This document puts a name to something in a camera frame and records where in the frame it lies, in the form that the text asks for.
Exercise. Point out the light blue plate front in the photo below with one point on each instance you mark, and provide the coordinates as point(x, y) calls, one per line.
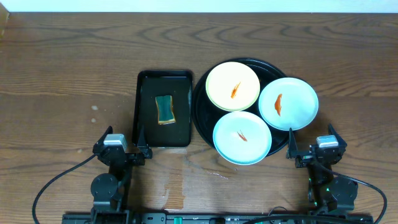
point(242, 138)

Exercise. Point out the pale green plate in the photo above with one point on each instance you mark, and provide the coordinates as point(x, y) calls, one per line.
point(288, 103)

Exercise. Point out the black rectangular tray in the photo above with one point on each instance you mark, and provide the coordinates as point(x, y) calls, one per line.
point(154, 83)

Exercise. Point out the green and yellow sponge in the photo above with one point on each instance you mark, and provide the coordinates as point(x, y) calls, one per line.
point(165, 109)

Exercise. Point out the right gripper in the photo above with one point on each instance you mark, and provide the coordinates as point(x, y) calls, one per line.
point(293, 149)

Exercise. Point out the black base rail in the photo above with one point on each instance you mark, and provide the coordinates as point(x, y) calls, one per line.
point(163, 218)

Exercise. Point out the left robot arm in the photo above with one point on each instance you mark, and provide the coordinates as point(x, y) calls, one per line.
point(110, 190)

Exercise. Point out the black round tray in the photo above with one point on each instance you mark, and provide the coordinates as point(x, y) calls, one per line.
point(205, 114)

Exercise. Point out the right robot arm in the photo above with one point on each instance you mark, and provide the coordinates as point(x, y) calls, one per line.
point(329, 193)

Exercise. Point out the yellow plate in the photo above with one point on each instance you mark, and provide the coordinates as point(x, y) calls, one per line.
point(232, 86)

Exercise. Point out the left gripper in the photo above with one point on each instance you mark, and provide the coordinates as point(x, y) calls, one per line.
point(147, 154)

